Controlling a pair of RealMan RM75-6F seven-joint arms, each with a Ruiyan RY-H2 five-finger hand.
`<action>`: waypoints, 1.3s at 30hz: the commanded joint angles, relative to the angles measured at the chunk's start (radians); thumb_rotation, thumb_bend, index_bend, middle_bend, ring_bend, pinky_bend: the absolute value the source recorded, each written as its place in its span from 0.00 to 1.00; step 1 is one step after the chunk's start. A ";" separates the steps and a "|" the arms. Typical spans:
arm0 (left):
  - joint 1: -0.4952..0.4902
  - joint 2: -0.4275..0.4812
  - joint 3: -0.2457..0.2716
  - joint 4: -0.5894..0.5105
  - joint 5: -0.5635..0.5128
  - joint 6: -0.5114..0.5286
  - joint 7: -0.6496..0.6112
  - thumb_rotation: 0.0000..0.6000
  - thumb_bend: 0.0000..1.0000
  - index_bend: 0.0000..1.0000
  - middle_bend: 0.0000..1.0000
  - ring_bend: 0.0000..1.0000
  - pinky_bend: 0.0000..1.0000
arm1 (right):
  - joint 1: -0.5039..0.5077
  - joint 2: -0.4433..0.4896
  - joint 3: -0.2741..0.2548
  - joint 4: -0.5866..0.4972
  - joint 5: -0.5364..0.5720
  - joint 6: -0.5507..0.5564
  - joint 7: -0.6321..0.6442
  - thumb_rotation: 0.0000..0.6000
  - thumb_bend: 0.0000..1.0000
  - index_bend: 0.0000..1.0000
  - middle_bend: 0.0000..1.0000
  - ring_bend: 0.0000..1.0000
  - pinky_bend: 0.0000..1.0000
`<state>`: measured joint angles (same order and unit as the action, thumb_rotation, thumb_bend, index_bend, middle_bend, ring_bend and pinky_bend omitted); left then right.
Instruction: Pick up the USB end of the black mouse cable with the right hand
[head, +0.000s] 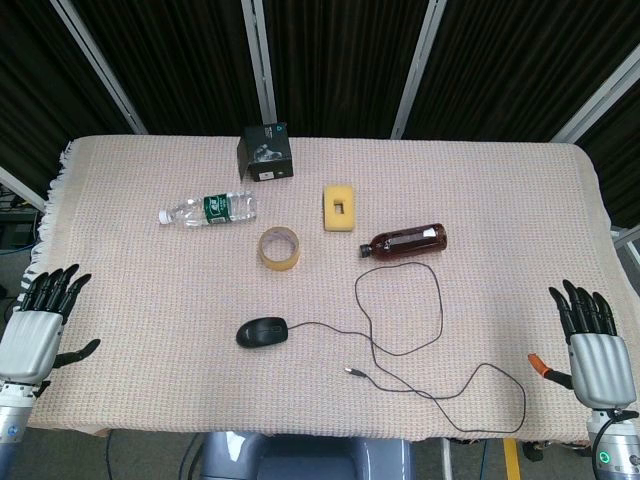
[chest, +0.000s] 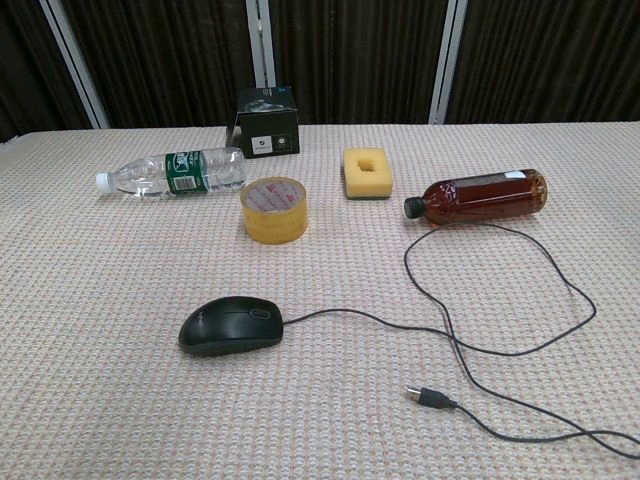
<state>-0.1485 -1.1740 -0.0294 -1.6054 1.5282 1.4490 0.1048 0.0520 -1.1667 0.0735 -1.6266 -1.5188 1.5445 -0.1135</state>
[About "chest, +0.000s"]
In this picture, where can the black computer mouse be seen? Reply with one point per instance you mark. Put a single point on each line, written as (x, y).
(225, 327)

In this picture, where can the yellow packing tape roll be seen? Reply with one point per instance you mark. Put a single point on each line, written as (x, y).
(275, 215)

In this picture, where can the yellow sponge with hole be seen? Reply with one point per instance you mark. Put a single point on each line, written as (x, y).
(367, 182)

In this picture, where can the black cardboard product box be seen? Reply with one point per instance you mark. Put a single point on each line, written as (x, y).
(267, 135)

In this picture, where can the clear water bottle green label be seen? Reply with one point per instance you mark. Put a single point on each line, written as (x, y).
(185, 172)

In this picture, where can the brown tea bottle black cap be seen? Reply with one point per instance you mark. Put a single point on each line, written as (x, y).
(485, 197)

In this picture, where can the dark ribbed partition panel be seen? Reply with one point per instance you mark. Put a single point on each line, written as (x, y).
(25, 65)
(165, 55)
(355, 55)
(550, 55)

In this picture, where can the beige woven tablecloth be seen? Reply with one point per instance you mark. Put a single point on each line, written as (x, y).
(125, 400)

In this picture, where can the white partition frame post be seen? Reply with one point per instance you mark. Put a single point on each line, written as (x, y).
(261, 40)
(446, 60)
(75, 60)

